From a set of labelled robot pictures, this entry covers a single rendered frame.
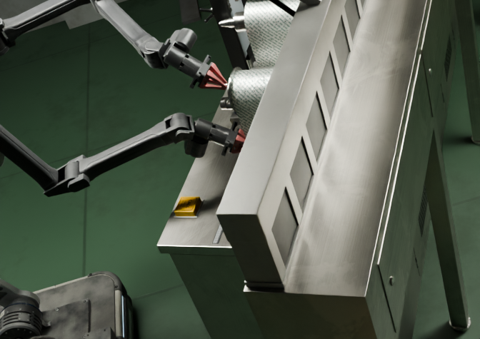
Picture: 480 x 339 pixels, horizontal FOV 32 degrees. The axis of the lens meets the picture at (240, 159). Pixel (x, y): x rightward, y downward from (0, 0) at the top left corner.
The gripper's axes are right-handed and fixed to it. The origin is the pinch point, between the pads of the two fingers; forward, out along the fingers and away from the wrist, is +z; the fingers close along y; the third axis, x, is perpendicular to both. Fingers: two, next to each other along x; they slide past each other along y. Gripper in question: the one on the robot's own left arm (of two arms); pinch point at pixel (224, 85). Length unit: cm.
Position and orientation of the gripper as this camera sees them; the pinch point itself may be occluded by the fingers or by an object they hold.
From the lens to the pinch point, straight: 255.0
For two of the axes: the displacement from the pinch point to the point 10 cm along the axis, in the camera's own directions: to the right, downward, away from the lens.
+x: 3.8, -5.7, -7.2
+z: 8.7, 4.9, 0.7
